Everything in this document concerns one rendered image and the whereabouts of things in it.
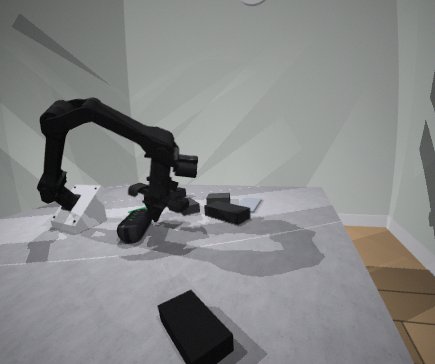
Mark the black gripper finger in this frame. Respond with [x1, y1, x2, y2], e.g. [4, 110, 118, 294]
[142, 200, 158, 222]
[153, 204, 168, 222]

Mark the dark grey switch panel with green rocker switches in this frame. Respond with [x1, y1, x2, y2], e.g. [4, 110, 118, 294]
[117, 208, 153, 244]

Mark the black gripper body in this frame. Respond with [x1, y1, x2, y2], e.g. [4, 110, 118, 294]
[128, 174, 189, 214]

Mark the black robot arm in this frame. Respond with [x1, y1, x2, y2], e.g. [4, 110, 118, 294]
[37, 97, 198, 211]

